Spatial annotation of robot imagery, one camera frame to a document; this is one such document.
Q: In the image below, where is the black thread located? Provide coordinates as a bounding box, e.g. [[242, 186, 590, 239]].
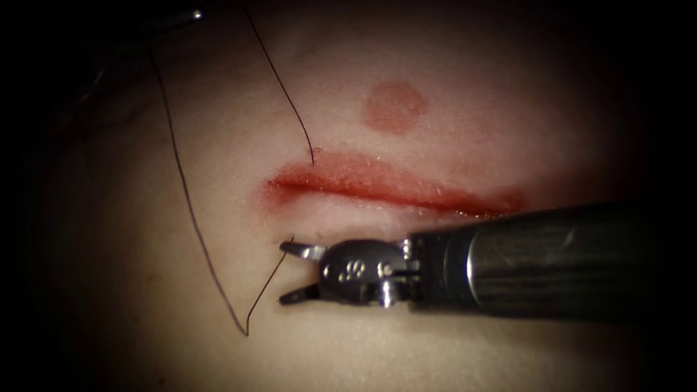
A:
[[148, 0, 317, 338]]

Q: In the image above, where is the left arm needle driver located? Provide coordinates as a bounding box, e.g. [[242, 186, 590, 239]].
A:
[[133, 7, 208, 40]]

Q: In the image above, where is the tissue pad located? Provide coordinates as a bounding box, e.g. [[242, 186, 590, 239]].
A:
[[32, 0, 671, 392]]

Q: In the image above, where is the right arm needle driver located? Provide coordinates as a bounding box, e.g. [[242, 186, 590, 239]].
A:
[[317, 237, 425, 310]]

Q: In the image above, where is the right arm needle driver jaw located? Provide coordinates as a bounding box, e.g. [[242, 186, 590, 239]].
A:
[[279, 241, 329, 264], [278, 282, 323, 306]]

